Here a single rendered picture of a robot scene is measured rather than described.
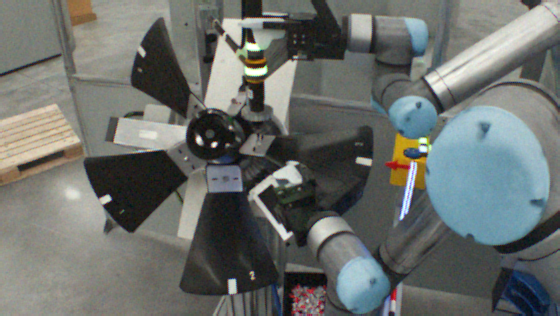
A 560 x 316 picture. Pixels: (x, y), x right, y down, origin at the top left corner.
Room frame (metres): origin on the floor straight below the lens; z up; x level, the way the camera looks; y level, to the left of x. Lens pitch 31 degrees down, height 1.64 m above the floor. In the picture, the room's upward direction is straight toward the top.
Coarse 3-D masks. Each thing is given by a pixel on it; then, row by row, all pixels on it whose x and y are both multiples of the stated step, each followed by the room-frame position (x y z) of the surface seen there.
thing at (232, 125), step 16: (208, 112) 0.81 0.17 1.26; (224, 112) 0.80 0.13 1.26; (192, 128) 0.80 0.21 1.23; (208, 128) 0.80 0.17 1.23; (224, 128) 0.79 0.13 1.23; (240, 128) 0.82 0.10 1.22; (192, 144) 0.77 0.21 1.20; (208, 144) 0.77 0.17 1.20; (224, 144) 0.76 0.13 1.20; (240, 144) 0.79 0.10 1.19; (208, 160) 0.74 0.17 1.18; (224, 160) 0.77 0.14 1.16; (240, 160) 0.82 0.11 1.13
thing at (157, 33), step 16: (160, 32) 0.99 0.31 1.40; (144, 48) 1.01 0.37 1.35; (160, 48) 0.97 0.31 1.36; (144, 64) 1.00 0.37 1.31; (160, 64) 0.96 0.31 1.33; (176, 64) 0.92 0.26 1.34; (144, 80) 1.00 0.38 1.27; (160, 80) 0.96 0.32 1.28; (176, 80) 0.92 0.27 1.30; (160, 96) 0.97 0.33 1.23; (176, 96) 0.92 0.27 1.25; (176, 112) 0.93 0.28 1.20
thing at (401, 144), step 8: (400, 136) 1.04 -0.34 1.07; (400, 144) 1.00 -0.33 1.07; (408, 144) 1.00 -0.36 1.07; (416, 144) 1.00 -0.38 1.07; (400, 152) 0.95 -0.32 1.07; (392, 160) 1.00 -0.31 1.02; (400, 160) 0.92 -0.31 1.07; (408, 160) 0.91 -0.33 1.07; (416, 160) 0.91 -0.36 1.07; (424, 160) 0.91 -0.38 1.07; (400, 168) 0.92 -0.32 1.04; (416, 168) 0.91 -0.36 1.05; (424, 168) 0.90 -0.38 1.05; (392, 176) 0.92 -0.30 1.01; (400, 176) 0.92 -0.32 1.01; (408, 176) 0.91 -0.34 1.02; (416, 176) 0.90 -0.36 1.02; (424, 176) 0.90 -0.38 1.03; (400, 184) 0.92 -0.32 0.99; (416, 184) 0.90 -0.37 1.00; (424, 184) 0.90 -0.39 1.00
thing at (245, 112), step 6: (246, 84) 0.82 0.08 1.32; (246, 90) 0.83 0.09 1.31; (246, 96) 0.83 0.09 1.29; (246, 102) 0.83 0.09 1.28; (246, 108) 0.81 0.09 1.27; (264, 108) 0.81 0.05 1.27; (270, 108) 0.81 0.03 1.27; (246, 114) 0.78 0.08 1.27; (252, 114) 0.78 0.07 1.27; (258, 114) 0.78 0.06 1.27; (264, 114) 0.78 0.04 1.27; (270, 114) 0.78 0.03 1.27; (252, 120) 0.77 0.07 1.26; (258, 120) 0.77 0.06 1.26
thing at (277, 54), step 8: (272, 40) 0.99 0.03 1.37; (280, 40) 0.95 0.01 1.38; (272, 48) 0.95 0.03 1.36; (280, 48) 0.92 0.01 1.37; (264, 56) 0.95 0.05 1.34; (272, 56) 0.91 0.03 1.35; (280, 56) 0.90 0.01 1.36; (272, 64) 0.89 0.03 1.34; (280, 64) 0.87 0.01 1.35; (272, 72) 0.86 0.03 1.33; (240, 88) 0.92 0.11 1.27
